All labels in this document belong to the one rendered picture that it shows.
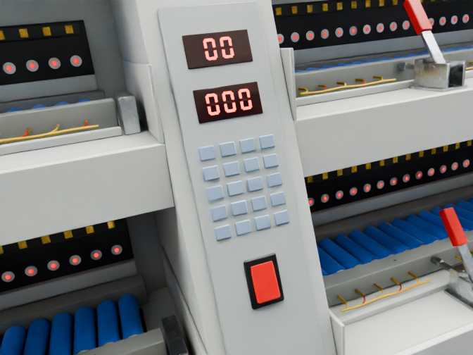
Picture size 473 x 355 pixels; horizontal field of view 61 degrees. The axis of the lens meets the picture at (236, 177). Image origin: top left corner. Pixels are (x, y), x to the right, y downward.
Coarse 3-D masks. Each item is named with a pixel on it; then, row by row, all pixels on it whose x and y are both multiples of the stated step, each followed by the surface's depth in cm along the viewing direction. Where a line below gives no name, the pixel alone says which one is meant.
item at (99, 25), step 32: (0, 0) 41; (32, 0) 42; (64, 0) 43; (96, 0) 44; (288, 0) 51; (320, 0) 52; (96, 32) 44; (96, 64) 44; (128, 224) 45; (160, 256) 46; (160, 288) 46
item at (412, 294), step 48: (336, 192) 49; (384, 192) 52; (432, 192) 54; (336, 240) 47; (384, 240) 45; (432, 240) 44; (336, 288) 37; (384, 288) 40; (432, 288) 38; (336, 336) 29; (384, 336) 34; (432, 336) 33
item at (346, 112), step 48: (336, 0) 49; (384, 0) 51; (432, 0) 53; (288, 48) 28; (336, 48) 50; (384, 48) 52; (432, 48) 35; (336, 96) 35; (384, 96) 35; (432, 96) 33; (336, 144) 31; (384, 144) 32; (432, 144) 34
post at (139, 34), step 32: (128, 0) 29; (160, 0) 26; (192, 0) 27; (224, 0) 27; (256, 0) 28; (128, 32) 33; (160, 32) 26; (160, 64) 26; (160, 96) 26; (288, 96) 29; (288, 128) 29; (288, 160) 29; (192, 192) 27; (160, 224) 40; (192, 224) 27; (192, 256) 27; (192, 288) 28; (320, 288) 29; (320, 320) 29; (224, 352) 27
